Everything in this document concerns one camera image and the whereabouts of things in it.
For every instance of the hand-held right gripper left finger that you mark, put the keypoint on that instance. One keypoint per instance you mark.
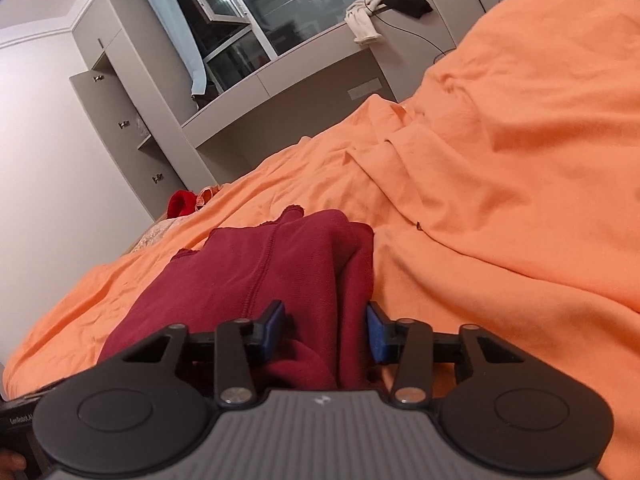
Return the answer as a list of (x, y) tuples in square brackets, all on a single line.
[(272, 327)]

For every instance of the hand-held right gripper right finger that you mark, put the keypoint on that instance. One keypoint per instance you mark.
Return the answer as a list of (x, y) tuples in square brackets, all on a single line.
[(378, 332)]

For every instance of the dark red shirt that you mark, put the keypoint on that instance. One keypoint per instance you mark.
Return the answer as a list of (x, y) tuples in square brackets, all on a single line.
[(300, 270)]

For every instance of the white clothes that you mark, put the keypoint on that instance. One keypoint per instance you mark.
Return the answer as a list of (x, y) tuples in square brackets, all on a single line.
[(362, 20)]

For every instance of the black clothes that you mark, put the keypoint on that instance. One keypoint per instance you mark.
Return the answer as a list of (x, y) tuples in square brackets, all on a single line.
[(410, 4)]

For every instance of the person's left hand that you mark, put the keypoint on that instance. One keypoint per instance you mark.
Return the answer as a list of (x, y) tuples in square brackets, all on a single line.
[(10, 461)]

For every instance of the pale patterned bed sheet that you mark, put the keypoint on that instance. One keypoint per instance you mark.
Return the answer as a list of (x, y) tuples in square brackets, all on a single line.
[(160, 232)]

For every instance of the bright red cloth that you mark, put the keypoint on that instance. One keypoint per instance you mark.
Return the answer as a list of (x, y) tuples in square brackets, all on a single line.
[(181, 205)]

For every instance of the orange blanket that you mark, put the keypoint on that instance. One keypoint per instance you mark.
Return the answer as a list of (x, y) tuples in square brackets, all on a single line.
[(500, 185)]

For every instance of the dark item under curtain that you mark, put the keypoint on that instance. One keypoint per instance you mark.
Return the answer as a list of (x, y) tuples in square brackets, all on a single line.
[(205, 100)]

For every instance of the grey window desk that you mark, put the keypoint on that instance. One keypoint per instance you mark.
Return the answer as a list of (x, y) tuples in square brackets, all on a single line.
[(300, 80)]

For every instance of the grey wardrobe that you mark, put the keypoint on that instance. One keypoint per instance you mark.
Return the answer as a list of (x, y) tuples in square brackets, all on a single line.
[(115, 60)]

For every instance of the light blue curtain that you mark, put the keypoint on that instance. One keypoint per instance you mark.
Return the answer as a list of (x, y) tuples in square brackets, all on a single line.
[(175, 30)]

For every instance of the window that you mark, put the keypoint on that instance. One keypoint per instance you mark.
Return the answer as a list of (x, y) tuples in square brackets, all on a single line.
[(280, 10)]

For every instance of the white wall socket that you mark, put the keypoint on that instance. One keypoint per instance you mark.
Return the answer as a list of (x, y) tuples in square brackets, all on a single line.
[(365, 89)]

